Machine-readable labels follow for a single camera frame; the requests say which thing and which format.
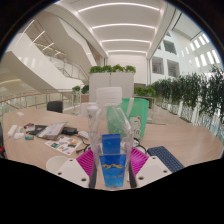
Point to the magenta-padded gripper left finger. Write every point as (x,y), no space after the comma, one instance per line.
(73,172)

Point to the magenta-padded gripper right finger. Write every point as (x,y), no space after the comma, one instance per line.
(152,170)

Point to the clear blue-labelled water bottle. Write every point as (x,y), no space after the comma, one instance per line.
(111,143)

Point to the colourful sticker sheet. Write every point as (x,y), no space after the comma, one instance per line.
(63,145)

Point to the black power adapter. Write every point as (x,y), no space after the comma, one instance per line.
(69,130)

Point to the open grey booklet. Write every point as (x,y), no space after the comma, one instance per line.
(51,130)

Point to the clear shaker bottle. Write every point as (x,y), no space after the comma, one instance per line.
(91,113)

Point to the white chair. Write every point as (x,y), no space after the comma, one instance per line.
(83,109)

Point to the small white case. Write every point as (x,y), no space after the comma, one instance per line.
(19,135)

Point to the black chair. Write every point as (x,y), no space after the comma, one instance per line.
(55,106)

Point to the white power strip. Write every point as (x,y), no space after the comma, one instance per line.
(12,130)

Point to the low planter with plants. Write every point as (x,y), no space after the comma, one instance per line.
(145,91)

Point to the row of green hedge plants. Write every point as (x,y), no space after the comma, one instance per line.
(190,93)

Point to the white cabinet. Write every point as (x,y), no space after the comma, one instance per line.
(111,85)

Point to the green plants atop cabinet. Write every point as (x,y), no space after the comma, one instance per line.
(111,69)

